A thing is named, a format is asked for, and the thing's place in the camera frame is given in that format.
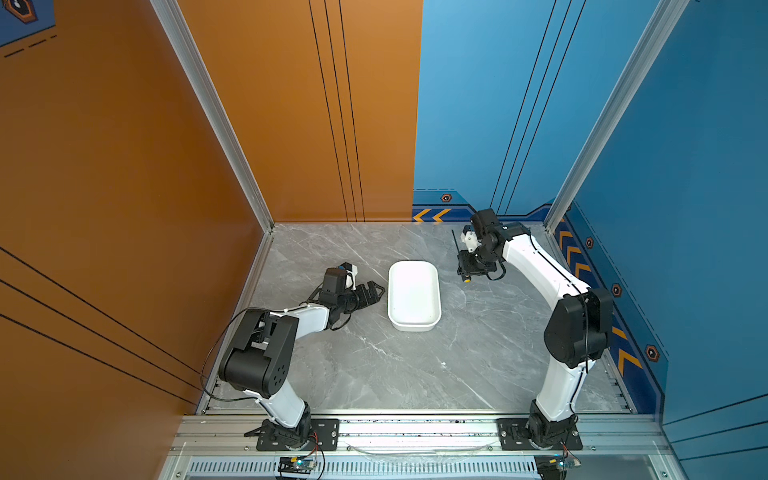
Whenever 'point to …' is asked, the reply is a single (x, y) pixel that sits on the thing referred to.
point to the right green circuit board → (554, 466)
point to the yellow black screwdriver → (465, 277)
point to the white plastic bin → (414, 298)
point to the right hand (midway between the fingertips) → (464, 269)
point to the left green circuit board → (296, 465)
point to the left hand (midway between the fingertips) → (377, 290)
